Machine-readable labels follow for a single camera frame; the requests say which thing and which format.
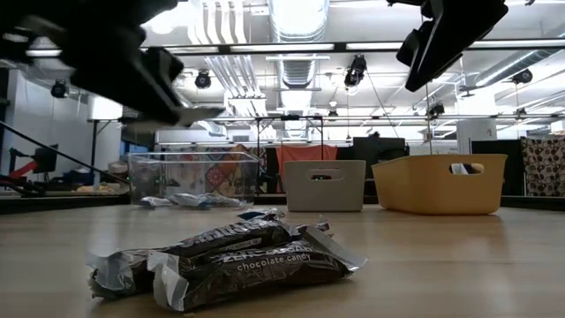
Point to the black monitor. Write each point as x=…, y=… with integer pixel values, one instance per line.
x=379, y=150

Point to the thin vertical rod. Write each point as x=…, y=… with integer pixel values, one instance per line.
x=427, y=132

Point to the colourful patchwork quilt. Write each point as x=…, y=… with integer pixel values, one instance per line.
x=240, y=148

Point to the black monitor on arm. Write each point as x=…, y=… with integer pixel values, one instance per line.
x=46, y=160

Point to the black ceiling spotlight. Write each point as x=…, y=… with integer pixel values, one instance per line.
x=437, y=109
x=203, y=80
x=355, y=70
x=523, y=76
x=58, y=89

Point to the red bar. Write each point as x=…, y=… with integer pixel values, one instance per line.
x=24, y=170

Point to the black aluminium table frame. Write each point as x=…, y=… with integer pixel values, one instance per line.
x=66, y=204

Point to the yellow plastic basket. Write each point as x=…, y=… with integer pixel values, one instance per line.
x=419, y=190

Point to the black panel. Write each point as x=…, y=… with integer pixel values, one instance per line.
x=494, y=146

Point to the brown white dotted cloth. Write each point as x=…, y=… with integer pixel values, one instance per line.
x=545, y=168

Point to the orange red cloth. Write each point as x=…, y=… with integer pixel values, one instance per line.
x=304, y=154

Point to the blue white candy bar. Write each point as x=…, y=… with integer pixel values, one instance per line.
x=190, y=200
x=234, y=203
x=154, y=202
x=214, y=201
x=260, y=214

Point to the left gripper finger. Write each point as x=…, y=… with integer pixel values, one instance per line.
x=161, y=88

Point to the silver ventilation duct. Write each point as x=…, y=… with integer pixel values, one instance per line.
x=298, y=73

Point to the black backdrop stand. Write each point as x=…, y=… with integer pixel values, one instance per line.
x=287, y=117

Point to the blue box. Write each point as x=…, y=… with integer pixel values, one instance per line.
x=77, y=177

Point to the grey plastic basket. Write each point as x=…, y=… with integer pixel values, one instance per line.
x=300, y=194

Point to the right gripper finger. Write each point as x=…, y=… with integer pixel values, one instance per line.
x=415, y=53
x=463, y=26

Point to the white box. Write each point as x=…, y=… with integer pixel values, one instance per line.
x=105, y=108

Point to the white ceiling pipes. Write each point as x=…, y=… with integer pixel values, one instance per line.
x=229, y=26

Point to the black overhead light bar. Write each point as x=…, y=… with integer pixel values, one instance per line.
x=340, y=46

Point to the black slanted bar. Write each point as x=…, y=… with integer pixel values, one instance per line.
x=66, y=153

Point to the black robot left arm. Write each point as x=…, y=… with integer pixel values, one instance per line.
x=66, y=13

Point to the clear plastic bin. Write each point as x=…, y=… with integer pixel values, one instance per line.
x=194, y=176

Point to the white column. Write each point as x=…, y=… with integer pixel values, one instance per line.
x=476, y=137

